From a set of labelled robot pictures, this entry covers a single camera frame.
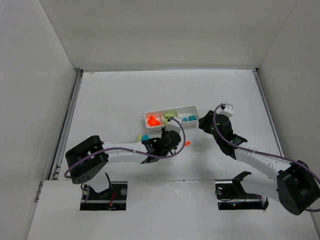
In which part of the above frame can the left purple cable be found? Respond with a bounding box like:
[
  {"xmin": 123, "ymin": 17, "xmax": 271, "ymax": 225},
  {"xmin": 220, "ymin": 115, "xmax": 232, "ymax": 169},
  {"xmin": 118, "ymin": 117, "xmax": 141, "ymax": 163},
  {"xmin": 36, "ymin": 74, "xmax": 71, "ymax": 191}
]
[{"xmin": 63, "ymin": 117, "xmax": 186, "ymax": 206}]

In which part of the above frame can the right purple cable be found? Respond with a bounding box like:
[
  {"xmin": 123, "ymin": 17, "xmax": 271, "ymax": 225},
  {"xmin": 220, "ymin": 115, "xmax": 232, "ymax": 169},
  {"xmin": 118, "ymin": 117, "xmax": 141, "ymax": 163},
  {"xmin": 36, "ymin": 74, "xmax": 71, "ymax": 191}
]
[{"xmin": 212, "ymin": 103, "xmax": 320, "ymax": 213}]

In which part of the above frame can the blue lego brick pair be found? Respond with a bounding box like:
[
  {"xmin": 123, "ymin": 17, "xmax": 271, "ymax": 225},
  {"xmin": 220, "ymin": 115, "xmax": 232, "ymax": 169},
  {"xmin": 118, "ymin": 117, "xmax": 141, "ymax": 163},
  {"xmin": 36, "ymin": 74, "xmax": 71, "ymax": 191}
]
[{"xmin": 182, "ymin": 115, "xmax": 197, "ymax": 123}]

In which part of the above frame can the green lego brick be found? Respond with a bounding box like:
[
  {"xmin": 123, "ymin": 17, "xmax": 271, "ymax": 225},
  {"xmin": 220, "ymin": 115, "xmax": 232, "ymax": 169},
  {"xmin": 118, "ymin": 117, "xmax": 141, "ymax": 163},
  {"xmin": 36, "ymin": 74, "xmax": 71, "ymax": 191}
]
[
  {"xmin": 162, "ymin": 113, "xmax": 175, "ymax": 125},
  {"xmin": 137, "ymin": 134, "xmax": 142, "ymax": 142}
]

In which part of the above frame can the purple cable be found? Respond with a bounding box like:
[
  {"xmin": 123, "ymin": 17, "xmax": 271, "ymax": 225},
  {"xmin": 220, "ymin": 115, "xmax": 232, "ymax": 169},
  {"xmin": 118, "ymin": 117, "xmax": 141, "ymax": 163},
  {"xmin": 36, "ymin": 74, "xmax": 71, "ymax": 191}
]
[
  {"xmin": 63, "ymin": 117, "xmax": 186, "ymax": 206},
  {"xmin": 212, "ymin": 103, "xmax": 320, "ymax": 213}
]

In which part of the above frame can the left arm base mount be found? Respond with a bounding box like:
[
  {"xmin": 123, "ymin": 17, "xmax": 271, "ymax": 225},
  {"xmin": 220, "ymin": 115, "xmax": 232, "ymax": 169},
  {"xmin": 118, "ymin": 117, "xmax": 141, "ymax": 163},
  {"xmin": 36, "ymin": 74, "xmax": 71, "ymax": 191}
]
[{"xmin": 79, "ymin": 173, "xmax": 128, "ymax": 212}]

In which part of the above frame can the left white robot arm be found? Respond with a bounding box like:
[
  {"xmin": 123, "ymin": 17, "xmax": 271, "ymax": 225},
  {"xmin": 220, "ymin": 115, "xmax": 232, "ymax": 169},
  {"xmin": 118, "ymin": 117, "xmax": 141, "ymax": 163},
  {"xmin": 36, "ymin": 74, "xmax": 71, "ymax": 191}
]
[{"xmin": 63, "ymin": 127, "xmax": 186, "ymax": 193}]

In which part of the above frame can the right aluminium rail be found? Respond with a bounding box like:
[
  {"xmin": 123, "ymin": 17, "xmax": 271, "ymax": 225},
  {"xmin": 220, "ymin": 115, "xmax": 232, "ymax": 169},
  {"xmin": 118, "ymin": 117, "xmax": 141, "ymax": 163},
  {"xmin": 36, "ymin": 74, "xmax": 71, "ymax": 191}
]
[{"xmin": 252, "ymin": 68, "xmax": 284, "ymax": 157}]

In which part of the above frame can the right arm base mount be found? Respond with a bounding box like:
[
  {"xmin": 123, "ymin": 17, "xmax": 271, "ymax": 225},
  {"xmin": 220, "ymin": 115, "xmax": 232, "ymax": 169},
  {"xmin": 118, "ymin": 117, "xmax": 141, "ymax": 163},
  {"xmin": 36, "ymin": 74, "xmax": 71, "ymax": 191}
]
[{"xmin": 214, "ymin": 171, "xmax": 269, "ymax": 211}]

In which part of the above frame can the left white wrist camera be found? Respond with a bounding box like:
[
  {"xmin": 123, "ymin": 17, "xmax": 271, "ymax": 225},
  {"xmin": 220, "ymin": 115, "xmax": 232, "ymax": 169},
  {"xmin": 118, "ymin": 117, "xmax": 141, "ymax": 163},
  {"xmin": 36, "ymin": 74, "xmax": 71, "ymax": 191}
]
[{"xmin": 165, "ymin": 116, "xmax": 183, "ymax": 134}]

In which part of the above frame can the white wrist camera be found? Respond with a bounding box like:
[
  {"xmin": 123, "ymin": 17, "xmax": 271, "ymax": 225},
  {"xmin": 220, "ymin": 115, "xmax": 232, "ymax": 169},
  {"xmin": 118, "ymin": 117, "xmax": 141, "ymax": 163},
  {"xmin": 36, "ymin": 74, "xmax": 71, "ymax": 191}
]
[
  {"xmin": 219, "ymin": 103, "xmax": 234, "ymax": 118},
  {"xmin": 165, "ymin": 116, "xmax": 183, "ymax": 134}
]

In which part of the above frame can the white three-compartment tray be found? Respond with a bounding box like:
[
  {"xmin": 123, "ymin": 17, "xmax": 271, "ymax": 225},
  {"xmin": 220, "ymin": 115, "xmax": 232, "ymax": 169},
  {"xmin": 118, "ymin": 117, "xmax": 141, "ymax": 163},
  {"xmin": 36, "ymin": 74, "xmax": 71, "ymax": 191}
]
[{"xmin": 143, "ymin": 105, "xmax": 200, "ymax": 132}]

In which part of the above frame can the aluminium rail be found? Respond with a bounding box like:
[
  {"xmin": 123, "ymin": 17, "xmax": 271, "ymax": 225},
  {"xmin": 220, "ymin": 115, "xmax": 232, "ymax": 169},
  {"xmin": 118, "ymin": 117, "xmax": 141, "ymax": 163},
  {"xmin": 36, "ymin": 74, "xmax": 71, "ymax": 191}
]
[
  {"xmin": 252, "ymin": 68, "xmax": 284, "ymax": 157},
  {"xmin": 34, "ymin": 68, "xmax": 84, "ymax": 204}
]

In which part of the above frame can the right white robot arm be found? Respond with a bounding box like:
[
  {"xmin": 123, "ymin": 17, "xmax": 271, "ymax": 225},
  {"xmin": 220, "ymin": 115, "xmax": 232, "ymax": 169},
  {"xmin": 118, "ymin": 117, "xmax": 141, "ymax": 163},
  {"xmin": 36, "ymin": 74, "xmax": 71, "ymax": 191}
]
[{"xmin": 198, "ymin": 110, "xmax": 320, "ymax": 216}]

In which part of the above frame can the left aluminium rail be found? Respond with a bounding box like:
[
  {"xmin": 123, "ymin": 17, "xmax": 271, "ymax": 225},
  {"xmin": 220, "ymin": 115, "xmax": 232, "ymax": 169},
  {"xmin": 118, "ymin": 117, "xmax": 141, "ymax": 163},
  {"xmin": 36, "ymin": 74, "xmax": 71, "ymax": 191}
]
[{"xmin": 34, "ymin": 68, "xmax": 84, "ymax": 204}]

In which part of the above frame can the blue lego block cluster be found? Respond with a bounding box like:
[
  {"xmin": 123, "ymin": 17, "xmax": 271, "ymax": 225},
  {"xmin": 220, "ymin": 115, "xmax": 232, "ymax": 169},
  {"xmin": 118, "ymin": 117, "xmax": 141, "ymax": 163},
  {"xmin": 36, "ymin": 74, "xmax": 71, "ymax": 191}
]
[{"xmin": 141, "ymin": 135, "xmax": 150, "ymax": 141}]

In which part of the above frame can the orange round lego piece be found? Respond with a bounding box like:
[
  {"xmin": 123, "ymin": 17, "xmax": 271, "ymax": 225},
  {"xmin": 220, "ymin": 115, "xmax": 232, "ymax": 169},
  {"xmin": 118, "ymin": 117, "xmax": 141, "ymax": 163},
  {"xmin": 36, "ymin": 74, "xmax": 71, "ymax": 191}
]
[{"xmin": 147, "ymin": 116, "xmax": 161, "ymax": 127}]

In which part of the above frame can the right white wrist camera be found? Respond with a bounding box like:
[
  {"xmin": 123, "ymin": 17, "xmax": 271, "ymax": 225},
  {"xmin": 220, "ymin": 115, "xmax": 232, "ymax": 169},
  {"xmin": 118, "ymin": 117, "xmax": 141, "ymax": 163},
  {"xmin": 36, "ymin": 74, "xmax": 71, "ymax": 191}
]
[{"xmin": 219, "ymin": 103, "xmax": 234, "ymax": 118}]

